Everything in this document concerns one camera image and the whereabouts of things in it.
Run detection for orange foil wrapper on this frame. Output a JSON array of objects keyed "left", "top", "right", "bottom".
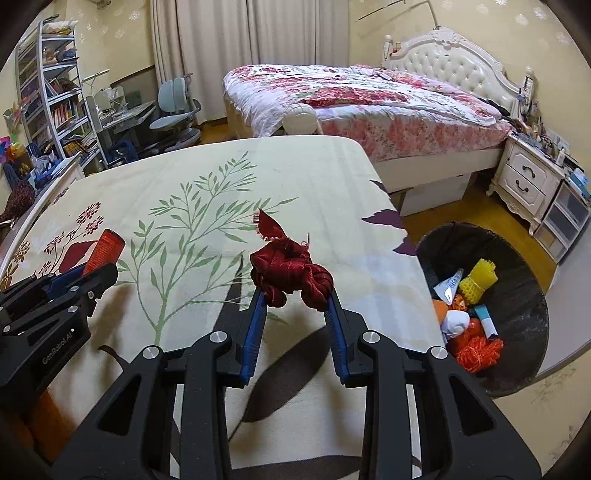
[{"left": 450, "top": 293, "right": 468, "bottom": 312}]

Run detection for white tufted headboard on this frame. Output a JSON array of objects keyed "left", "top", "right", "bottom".
[{"left": 382, "top": 27, "right": 536, "bottom": 117}]

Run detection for white round bedpost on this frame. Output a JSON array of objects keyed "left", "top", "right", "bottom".
[{"left": 283, "top": 104, "right": 322, "bottom": 135}]

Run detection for plastic drawer unit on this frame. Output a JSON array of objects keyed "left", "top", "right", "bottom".
[{"left": 534, "top": 177, "right": 590, "bottom": 264}]

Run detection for study desk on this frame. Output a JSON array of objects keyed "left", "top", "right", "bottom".
[{"left": 85, "top": 90, "right": 156, "bottom": 168}]

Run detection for silver milk powder sachet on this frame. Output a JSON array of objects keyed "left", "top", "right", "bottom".
[{"left": 434, "top": 268, "right": 464, "bottom": 306}]

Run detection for beige curtains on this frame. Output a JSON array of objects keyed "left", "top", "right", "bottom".
[{"left": 150, "top": 0, "right": 349, "bottom": 123}]

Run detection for orange-red foam net small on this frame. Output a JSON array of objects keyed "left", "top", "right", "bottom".
[{"left": 447, "top": 318, "right": 485, "bottom": 356}]

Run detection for metal canopy rod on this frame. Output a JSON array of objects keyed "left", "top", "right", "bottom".
[{"left": 355, "top": 0, "right": 442, "bottom": 30}]

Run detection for white bookshelf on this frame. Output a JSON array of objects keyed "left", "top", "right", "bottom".
[{"left": 15, "top": 17, "right": 105, "bottom": 169}]

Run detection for bed with floral quilt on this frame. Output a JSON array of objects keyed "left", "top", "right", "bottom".
[{"left": 223, "top": 64, "right": 516, "bottom": 192}]

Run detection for blue-grey desk chair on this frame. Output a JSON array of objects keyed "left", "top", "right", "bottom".
[{"left": 148, "top": 73, "right": 201, "bottom": 154}]

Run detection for floral cream tablecloth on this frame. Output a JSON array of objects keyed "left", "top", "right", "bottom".
[{"left": 1, "top": 136, "right": 441, "bottom": 479}]

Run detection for white tissue ball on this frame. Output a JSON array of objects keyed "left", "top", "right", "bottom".
[{"left": 441, "top": 310, "right": 470, "bottom": 340}]

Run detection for dark red ribbon bundle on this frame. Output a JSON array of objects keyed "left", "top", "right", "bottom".
[{"left": 250, "top": 209, "right": 334, "bottom": 312}]

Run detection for teal white sachet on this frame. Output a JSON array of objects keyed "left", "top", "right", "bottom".
[{"left": 474, "top": 304, "right": 499, "bottom": 340}]

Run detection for red small bottle black cap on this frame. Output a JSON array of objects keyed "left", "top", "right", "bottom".
[{"left": 82, "top": 229, "right": 125, "bottom": 276}]

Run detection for yellow foam net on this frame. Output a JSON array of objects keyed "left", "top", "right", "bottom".
[{"left": 459, "top": 259, "right": 498, "bottom": 305}]

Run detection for black trash bin with liner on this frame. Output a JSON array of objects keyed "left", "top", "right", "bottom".
[{"left": 416, "top": 222, "right": 549, "bottom": 398}]

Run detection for white two-drawer nightstand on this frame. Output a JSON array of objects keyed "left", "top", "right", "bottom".
[{"left": 486, "top": 133, "right": 565, "bottom": 237}]

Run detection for red foam net large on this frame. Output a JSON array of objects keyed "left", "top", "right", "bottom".
[{"left": 456, "top": 337, "right": 504, "bottom": 373}]

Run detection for orange paper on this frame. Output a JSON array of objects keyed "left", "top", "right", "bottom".
[{"left": 433, "top": 299, "right": 449, "bottom": 324}]

